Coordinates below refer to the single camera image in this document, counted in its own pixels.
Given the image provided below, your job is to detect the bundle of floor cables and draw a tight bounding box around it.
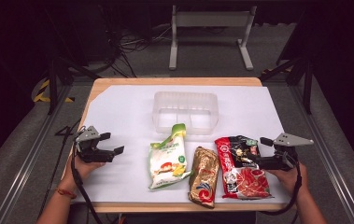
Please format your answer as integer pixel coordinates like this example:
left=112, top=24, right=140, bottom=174
left=103, top=24, right=173, bottom=78

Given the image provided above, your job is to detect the white and green snack bag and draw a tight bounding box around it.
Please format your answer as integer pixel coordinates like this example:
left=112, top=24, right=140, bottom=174
left=148, top=122, right=192, bottom=190

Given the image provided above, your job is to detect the person's right hand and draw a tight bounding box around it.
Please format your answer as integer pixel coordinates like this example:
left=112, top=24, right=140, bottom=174
left=266, top=162, right=309, bottom=197

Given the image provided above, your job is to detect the white metal stand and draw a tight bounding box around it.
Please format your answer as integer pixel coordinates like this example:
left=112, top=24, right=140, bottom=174
left=168, top=4, right=258, bottom=71

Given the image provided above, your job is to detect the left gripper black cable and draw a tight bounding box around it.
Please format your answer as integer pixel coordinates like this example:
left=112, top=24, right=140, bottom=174
left=70, top=136, right=104, bottom=224

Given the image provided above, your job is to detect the aluminium rail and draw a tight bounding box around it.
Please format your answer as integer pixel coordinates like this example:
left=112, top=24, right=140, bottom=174
left=0, top=83, right=73, bottom=224
left=290, top=83, right=354, bottom=224

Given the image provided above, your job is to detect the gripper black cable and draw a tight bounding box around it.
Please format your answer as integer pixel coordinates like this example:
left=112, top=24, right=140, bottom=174
left=70, top=136, right=104, bottom=224
left=260, top=155, right=304, bottom=217

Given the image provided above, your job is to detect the black metal stand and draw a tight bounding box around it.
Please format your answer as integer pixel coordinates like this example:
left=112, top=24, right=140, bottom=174
left=45, top=55, right=102, bottom=115
left=260, top=55, right=315, bottom=115

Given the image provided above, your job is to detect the red string bracelet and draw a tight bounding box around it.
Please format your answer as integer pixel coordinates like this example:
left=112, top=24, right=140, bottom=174
left=55, top=187, right=78, bottom=200

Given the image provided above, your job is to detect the gold snack packet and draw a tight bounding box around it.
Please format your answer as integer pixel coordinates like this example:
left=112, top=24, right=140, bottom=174
left=188, top=146, right=221, bottom=209

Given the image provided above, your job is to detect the person's left hand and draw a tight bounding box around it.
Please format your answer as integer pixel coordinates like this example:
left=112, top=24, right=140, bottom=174
left=60, top=155, right=106, bottom=195

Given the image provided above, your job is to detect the clear plastic container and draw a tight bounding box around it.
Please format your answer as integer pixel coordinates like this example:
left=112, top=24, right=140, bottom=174
left=151, top=91, right=219, bottom=136

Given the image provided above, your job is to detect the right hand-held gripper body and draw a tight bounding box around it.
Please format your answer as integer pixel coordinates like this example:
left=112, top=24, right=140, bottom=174
left=255, top=133, right=315, bottom=172

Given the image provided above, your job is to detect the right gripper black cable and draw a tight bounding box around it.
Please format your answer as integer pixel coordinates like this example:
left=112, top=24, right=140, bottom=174
left=260, top=155, right=304, bottom=217

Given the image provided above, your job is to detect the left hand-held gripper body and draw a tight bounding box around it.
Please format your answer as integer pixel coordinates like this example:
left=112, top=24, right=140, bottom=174
left=73, top=125, right=117, bottom=164

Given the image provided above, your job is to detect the red and black snack packet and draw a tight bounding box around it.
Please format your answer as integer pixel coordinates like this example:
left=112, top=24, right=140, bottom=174
left=214, top=134, right=274, bottom=200

